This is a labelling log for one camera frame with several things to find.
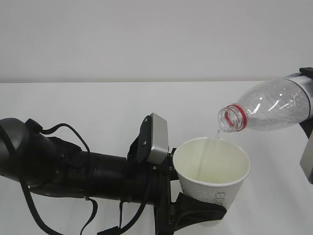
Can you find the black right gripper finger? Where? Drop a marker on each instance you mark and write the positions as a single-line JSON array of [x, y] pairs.
[[307, 127], [306, 71]]

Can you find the clear Nongfu Spring water bottle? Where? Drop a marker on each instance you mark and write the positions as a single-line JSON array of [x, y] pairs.
[[271, 105]]

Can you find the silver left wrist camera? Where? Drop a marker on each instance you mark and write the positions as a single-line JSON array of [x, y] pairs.
[[152, 144]]

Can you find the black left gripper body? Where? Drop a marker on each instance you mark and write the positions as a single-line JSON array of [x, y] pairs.
[[166, 212]]

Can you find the white paper cup green logo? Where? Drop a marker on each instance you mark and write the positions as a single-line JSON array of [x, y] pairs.
[[210, 170]]

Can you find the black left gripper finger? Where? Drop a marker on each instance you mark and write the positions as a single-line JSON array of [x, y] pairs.
[[187, 211]]

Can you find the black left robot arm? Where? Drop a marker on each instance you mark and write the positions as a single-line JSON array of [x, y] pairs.
[[49, 166]]

